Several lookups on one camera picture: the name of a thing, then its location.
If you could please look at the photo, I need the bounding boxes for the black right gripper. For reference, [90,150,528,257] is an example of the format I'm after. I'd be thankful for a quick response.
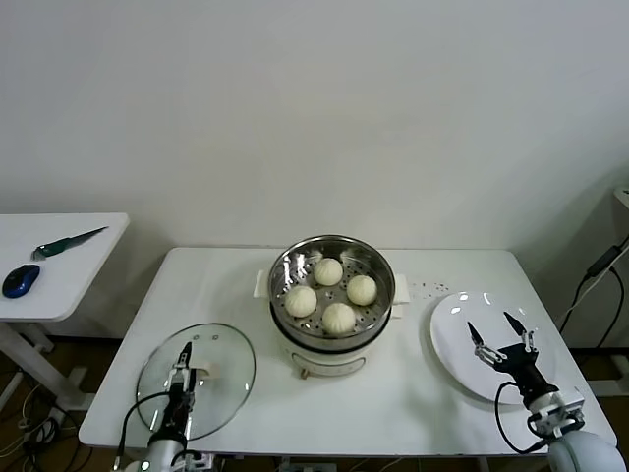
[466,311,559,402]

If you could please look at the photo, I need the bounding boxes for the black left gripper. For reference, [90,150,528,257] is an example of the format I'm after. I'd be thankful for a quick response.
[151,342,200,443]

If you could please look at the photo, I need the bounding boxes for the glass lid with white handle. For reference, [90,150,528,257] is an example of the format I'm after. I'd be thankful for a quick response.
[136,322,257,442]

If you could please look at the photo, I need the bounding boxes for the white steamed baozi bun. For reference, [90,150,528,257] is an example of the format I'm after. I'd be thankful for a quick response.
[346,273,378,307]
[313,258,344,287]
[321,302,357,336]
[285,285,318,319]

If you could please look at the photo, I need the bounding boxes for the stainless steel steamer basket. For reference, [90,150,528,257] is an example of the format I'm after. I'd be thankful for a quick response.
[254,234,412,345]

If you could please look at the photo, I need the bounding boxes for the white round plate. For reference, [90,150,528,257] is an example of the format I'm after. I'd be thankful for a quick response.
[429,290,559,407]

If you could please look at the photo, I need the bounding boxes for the white power strip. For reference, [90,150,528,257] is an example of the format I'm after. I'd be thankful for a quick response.
[18,406,66,433]

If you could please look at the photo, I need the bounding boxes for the white side table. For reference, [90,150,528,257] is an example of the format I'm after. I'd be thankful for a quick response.
[0,211,132,409]

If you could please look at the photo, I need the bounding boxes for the blue black computer mouse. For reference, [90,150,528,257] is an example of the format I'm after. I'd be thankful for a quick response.
[2,263,42,299]

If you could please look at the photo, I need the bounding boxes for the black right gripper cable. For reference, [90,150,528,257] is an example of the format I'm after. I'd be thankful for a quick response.
[494,381,549,454]

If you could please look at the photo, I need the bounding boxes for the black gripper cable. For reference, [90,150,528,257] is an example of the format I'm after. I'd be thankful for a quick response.
[494,381,549,454]
[116,392,168,472]

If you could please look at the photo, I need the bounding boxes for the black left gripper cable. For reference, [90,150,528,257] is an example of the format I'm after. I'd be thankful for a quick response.
[116,392,168,472]

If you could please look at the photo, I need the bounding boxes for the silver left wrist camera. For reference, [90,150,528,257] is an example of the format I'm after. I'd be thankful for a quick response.
[184,451,215,472]

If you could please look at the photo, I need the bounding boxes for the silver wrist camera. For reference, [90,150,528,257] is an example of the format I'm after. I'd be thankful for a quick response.
[184,451,215,472]
[528,385,586,439]

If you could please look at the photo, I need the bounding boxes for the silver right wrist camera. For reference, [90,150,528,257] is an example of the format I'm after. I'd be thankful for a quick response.
[528,385,586,439]

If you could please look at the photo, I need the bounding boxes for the tangled floor cables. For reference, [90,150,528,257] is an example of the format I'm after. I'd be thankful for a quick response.
[0,378,83,472]

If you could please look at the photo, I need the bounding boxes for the green handled knife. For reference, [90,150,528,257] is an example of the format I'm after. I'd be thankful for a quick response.
[31,225,110,261]

